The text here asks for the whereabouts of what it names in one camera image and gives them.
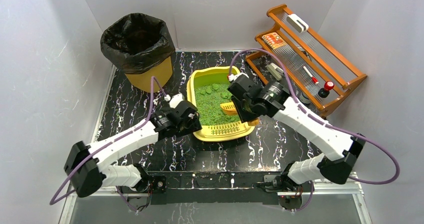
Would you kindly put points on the yellow trash bin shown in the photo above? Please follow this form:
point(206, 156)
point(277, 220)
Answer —
point(161, 72)

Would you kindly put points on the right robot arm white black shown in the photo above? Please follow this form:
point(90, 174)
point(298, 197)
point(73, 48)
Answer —
point(339, 151)

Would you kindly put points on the orange card packet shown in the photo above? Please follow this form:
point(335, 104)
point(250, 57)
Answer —
point(273, 40)

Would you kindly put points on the green cat litter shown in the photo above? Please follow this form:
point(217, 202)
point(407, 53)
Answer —
point(208, 100)

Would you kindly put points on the orange litter scoop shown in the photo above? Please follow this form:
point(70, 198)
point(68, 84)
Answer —
point(230, 109)

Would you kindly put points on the grey white stapler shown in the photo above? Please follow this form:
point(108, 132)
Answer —
point(276, 71)

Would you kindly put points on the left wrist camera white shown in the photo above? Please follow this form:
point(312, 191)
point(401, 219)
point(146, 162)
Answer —
point(174, 100)

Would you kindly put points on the black trash bag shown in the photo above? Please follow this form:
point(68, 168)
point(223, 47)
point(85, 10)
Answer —
point(137, 43)

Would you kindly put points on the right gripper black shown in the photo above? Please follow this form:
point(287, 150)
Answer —
point(241, 101)

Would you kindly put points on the red black stamp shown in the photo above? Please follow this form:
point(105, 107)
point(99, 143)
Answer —
point(324, 92)

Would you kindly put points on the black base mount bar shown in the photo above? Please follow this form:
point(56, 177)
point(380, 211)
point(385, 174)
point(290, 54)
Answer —
point(268, 188)

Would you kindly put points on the small blue white jar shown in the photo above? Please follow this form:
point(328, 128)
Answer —
point(304, 99)

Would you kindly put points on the wooden shelf rack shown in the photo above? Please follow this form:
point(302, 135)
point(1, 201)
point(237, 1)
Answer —
point(319, 56)

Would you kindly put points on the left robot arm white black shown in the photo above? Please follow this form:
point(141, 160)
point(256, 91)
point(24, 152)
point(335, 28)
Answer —
point(91, 166)

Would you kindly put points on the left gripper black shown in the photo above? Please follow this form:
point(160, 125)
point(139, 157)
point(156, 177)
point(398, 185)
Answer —
point(187, 117)

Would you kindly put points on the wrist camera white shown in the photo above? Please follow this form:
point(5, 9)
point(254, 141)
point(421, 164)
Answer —
point(174, 100)
point(233, 77)

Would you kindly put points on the red capped marker on shelf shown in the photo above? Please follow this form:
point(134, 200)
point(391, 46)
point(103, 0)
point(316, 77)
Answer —
point(312, 77)

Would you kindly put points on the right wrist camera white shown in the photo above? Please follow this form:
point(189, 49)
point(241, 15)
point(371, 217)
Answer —
point(233, 77)

